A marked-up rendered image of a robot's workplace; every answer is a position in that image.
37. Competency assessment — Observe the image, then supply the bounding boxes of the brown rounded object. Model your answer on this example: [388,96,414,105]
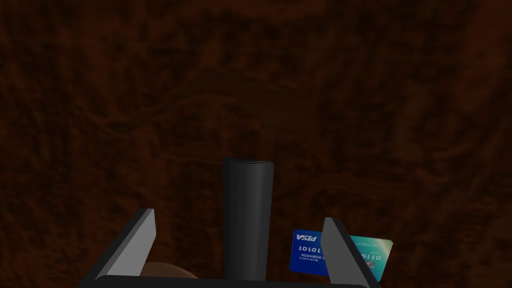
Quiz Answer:
[139,261,199,279]

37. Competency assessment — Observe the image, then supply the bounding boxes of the black cylinder bottle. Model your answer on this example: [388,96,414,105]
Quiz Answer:
[221,157,275,281]

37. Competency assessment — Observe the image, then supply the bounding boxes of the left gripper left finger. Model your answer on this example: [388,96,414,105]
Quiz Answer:
[82,207,157,282]

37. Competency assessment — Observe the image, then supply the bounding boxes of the blue and teal card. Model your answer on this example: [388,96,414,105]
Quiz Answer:
[289,229,394,283]

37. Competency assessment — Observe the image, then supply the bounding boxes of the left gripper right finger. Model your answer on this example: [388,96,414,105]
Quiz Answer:
[320,217,381,288]

